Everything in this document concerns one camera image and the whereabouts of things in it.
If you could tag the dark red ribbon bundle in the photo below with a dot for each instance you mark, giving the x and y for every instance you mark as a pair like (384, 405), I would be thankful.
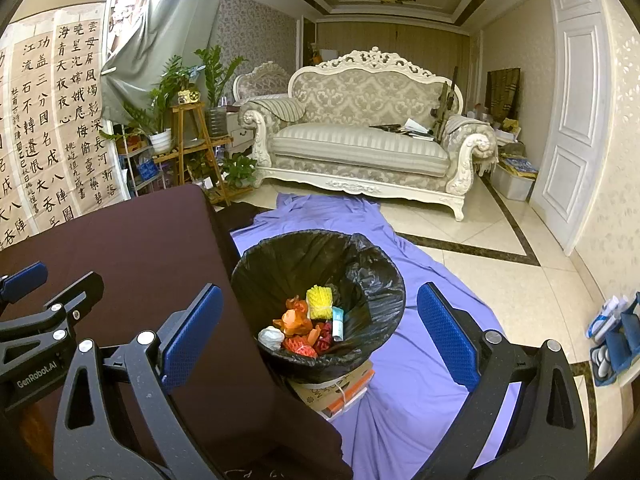
(326, 340)

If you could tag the small green potted plant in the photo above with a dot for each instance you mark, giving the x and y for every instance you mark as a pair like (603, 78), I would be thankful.
(239, 167)

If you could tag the orange wrapper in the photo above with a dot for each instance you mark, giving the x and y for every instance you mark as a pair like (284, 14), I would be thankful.
(315, 336)

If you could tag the tall plant grey pot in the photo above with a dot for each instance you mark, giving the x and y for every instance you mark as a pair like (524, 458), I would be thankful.
(217, 80)

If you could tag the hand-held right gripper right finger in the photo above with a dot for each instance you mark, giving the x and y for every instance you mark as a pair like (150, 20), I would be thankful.
(447, 335)

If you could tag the white panelled door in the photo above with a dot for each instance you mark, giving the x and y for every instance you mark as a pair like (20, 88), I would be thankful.
(570, 135)

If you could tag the red foam net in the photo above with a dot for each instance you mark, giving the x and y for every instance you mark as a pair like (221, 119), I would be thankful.
(300, 349)

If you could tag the ornate white sofa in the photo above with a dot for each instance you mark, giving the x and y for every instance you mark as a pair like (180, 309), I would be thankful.
(360, 150)

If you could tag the blue crate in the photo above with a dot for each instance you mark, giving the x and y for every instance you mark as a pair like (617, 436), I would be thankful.
(147, 171)

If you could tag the bin with black liner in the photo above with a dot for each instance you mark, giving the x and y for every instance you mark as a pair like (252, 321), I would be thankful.
(300, 260)

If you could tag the orange plastic bag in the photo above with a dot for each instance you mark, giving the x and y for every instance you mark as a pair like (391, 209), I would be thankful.
(295, 320)

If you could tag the lattice window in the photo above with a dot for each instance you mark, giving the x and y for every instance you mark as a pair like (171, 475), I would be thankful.
(130, 0)

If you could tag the toy rifle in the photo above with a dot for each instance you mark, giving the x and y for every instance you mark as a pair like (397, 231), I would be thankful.
(445, 105)

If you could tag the dark woven panel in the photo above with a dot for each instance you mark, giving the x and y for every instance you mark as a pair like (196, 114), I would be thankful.
(502, 92)

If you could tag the wooden plant stand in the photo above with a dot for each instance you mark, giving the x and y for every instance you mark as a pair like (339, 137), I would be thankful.
(182, 125)

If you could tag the potted plant white pot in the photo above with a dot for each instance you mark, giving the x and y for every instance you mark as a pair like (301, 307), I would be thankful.
(161, 141)

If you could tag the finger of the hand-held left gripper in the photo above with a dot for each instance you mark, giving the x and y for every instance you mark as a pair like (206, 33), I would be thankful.
(35, 375)
(25, 280)

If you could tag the white side cabinet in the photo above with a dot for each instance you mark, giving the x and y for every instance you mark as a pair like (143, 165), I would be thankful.
(241, 132)

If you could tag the metal shelf rack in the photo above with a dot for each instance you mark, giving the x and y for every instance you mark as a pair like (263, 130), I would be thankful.
(132, 170)

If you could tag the yellow foam net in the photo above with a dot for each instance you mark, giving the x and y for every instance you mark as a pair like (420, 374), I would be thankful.
(320, 302)

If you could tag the ornate white armchair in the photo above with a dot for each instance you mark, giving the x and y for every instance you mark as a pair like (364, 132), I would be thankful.
(260, 80)

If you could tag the blue shoe rack with slippers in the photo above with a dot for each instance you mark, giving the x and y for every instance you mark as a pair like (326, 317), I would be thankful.
(617, 350)

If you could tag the clear storage box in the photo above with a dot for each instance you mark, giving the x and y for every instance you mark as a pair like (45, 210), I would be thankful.
(515, 182)

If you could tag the grey curtain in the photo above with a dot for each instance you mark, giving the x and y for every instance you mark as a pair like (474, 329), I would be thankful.
(165, 35)

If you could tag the purple bed sheet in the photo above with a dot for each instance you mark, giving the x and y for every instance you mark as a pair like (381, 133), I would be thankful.
(425, 270)

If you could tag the stack of papers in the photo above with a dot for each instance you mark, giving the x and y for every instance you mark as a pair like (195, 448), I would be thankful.
(405, 130)

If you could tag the dark brown tablecloth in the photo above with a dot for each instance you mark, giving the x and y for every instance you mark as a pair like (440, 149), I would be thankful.
(140, 240)

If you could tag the cardboard box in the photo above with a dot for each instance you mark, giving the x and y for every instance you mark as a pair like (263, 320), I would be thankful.
(335, 392)

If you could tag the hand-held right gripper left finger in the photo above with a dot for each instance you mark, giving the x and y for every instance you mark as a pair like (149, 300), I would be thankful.
(192, 335)

